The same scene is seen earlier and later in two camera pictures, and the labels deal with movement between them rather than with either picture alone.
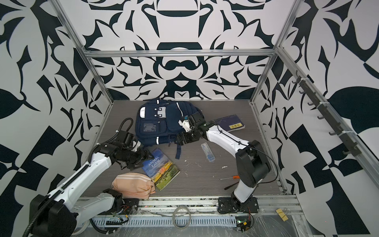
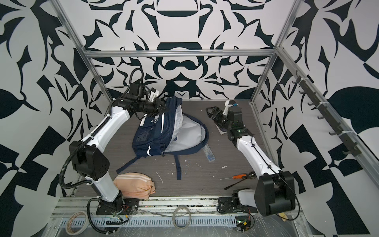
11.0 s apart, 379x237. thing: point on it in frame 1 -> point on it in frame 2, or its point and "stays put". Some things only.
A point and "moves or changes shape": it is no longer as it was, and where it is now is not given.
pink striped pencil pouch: (133, 185) stays put
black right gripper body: (191, 136) -> (222, 120)
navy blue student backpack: (157, 122) moves or changes shape
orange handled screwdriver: (233, 177) stays put
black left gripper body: (132, 156) -> (152, 108)
